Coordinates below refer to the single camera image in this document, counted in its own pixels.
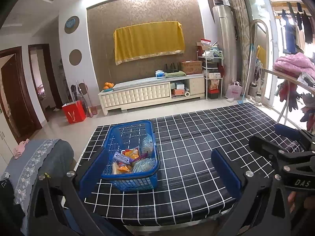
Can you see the blue plastic basket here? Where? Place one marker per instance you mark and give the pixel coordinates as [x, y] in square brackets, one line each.
[129, 136]

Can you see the pink gift bag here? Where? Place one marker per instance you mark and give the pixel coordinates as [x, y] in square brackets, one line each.
[234, 91]

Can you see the green folded cloth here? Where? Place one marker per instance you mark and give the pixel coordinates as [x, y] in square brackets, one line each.
[175, 74]

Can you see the yellow cloth covered television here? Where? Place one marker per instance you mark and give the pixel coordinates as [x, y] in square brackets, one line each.
[148, 40]

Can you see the brown wooden door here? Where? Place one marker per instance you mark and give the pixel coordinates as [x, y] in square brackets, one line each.
[15, 100]

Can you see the purple gum pack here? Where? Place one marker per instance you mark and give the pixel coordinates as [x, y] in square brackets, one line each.
[122, 158]

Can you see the black white grid tablecloth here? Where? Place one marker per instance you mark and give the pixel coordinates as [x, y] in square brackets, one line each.
[188, 186]

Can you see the broom and dustpan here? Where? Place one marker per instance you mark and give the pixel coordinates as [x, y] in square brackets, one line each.
[80, 92]

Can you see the pink blanket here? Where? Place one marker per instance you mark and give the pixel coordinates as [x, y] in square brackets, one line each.
[294, 65]

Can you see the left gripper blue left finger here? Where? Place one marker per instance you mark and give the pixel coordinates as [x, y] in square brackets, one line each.
[90, 172]

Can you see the white metal shelf rack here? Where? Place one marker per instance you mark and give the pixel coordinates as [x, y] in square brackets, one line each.
[212, 62]

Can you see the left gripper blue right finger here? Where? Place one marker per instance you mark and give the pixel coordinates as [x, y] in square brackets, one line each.
[230, 178]

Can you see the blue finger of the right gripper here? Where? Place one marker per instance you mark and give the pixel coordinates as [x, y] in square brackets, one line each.
[288, 132]
[263, 147]

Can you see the cream tv cabinet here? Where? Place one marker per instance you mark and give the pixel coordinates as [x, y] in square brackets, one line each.
[152, 91]

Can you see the light blue striped snack bag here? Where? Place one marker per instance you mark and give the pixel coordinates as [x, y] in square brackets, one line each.
[147, 145]

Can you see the arched floor mirror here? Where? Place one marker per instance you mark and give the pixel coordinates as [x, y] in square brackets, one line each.
[258, 63]

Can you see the cardboard box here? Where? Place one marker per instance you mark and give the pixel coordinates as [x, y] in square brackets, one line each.
[191, 67]

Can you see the oranges on blue plate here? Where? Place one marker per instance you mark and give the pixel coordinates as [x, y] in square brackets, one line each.
[108, 86]

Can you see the blue wall plate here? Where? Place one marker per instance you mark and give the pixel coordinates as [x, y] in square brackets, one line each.
[70, 23]

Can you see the blue tissue box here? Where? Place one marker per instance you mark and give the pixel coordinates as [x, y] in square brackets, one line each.
[160, 74]

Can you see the person's right hand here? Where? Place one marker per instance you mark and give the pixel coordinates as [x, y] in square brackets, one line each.
[300, 203]

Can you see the magenta snack packet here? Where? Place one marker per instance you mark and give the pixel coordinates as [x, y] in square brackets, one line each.
[142, 156]

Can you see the red paper bag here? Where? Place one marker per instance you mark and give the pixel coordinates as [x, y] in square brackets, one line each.
[74, 112]

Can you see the yellow orange snack packet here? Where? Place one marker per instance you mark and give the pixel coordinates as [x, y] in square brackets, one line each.
[131, 153]

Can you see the standing air conditioner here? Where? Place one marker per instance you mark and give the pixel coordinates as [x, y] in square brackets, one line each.
[224, 22]

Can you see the orange long snack packet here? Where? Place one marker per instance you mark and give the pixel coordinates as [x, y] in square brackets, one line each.
[124, 169]

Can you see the patterned curtain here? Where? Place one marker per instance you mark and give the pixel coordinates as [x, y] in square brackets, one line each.
[242, 25]

